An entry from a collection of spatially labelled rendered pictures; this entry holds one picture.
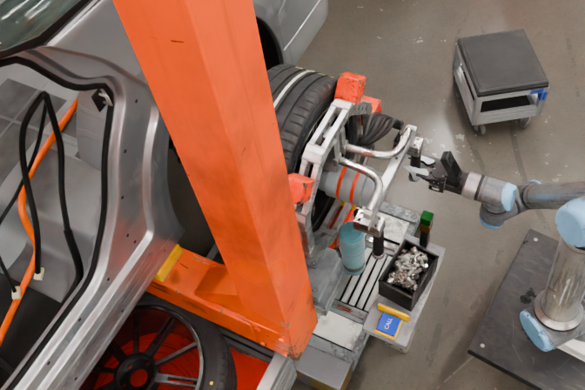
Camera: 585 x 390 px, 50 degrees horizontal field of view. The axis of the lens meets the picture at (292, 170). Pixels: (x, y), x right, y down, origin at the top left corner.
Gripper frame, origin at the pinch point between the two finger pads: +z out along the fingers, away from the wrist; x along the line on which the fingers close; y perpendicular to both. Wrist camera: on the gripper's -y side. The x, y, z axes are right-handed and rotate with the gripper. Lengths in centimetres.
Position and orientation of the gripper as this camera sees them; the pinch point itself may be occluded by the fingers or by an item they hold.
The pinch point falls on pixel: (409, 162)
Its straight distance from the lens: 224.2
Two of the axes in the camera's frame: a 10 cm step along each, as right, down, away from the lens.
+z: -8.9, -3.0, 3.5
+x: 4.5, -7.5, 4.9
